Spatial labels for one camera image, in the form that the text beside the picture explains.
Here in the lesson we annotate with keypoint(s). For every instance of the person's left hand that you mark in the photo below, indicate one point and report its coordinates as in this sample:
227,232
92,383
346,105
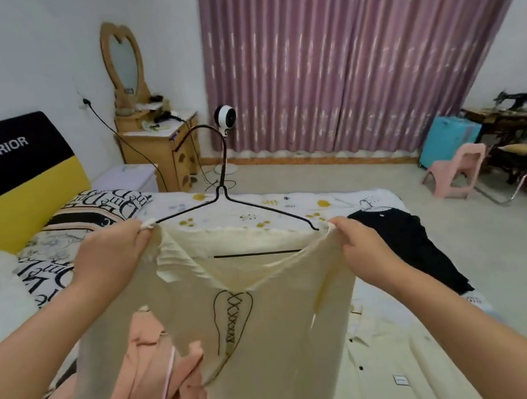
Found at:
109,263

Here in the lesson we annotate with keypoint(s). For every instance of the person's right hand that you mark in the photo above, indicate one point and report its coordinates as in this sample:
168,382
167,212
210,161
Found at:
371,256

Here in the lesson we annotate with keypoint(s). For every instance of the black t-shirt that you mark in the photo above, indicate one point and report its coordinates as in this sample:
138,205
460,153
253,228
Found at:
412,247

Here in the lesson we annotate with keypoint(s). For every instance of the pale yellow polo shirt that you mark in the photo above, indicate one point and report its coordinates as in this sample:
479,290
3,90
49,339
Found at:
391,366

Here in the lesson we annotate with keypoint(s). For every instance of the peach blazer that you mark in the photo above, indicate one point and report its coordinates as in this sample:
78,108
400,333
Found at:
137,381

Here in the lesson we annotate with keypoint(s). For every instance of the cream lace-up knit sweater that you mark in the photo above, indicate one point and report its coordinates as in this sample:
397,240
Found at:
268,345

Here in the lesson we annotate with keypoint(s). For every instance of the person's right forearm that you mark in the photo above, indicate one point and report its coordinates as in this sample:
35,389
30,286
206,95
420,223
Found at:
481,338

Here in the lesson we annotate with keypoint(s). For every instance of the person's left forearm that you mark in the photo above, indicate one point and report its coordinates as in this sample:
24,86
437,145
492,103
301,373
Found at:
32,358

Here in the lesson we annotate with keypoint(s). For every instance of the black white printed pillow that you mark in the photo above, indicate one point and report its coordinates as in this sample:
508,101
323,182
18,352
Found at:
97,208
46,264

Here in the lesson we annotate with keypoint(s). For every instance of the white nightstand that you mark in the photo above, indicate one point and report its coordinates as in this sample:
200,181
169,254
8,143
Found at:
126,177

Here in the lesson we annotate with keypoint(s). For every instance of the yellow black bed headboard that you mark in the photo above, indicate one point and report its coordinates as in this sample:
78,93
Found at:
22,201

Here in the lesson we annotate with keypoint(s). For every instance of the wooden cabinet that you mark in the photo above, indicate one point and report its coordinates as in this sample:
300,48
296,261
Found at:
157,156

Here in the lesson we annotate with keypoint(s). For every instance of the pink plastic chair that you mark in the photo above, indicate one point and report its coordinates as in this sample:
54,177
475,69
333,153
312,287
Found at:
456,174

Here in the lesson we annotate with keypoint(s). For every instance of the teal box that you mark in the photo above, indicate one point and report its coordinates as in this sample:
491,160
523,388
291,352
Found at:
448,139

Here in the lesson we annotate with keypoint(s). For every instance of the black hair dryer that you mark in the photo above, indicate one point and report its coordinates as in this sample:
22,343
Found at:
167,117

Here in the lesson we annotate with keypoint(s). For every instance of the white standing fan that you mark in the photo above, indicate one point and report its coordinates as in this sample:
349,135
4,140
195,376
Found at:
224,117

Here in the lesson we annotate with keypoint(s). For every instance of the purple curtain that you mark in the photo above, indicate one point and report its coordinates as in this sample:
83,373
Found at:
347,59

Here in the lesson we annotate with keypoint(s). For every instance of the wooden framed mirror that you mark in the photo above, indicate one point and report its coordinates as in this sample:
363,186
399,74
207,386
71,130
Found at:
122,57

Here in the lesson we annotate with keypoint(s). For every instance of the black sewing machine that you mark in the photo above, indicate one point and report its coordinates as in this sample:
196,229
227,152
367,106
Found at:
516,99

